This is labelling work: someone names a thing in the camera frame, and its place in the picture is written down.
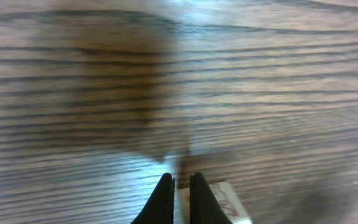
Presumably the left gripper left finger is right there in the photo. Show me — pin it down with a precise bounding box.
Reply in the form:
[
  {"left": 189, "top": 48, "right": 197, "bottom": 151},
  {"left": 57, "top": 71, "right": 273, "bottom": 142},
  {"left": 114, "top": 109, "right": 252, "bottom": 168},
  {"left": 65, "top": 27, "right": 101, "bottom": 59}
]
[{"left": 131, "top": 173, "right": 175, "bottom": 224}]

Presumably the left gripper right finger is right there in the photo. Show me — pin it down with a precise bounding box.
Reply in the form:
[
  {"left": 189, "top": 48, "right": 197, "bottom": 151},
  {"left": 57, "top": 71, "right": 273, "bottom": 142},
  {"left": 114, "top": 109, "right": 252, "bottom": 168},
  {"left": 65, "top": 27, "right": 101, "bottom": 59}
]
[{"left": 190, "top": 172, "right": 232, "bottom": 224}]

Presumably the white patterned wooden block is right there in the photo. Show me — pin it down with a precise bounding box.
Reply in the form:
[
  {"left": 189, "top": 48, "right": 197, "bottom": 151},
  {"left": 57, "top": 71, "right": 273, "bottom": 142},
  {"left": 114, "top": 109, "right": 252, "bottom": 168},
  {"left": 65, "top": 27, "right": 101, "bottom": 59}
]
[{"left": 178, "top": 182, "right": 252, "bottom": 224}]

